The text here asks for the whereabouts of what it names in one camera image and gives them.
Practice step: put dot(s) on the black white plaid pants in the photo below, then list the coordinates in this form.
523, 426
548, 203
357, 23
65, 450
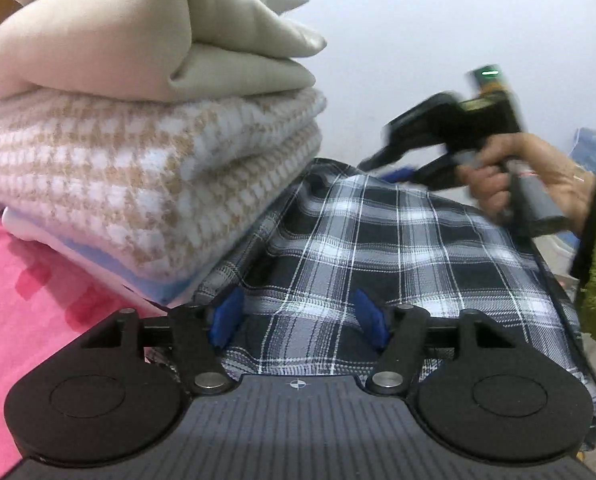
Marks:
403, 260

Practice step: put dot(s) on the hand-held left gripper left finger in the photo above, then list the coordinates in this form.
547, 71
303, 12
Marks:
228, 317

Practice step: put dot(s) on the pink floral bed blanket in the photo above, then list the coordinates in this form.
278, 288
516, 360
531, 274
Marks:
33, 300

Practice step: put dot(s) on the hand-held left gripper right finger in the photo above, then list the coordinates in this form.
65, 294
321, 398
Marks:
369, 317

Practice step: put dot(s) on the light blue plastic bag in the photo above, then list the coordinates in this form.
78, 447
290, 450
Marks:
595, 150

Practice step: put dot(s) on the person's right hand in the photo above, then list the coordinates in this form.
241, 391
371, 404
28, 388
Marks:
543, 170

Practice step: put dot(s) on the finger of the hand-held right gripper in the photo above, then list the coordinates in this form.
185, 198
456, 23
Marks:
383, 157
435, 175

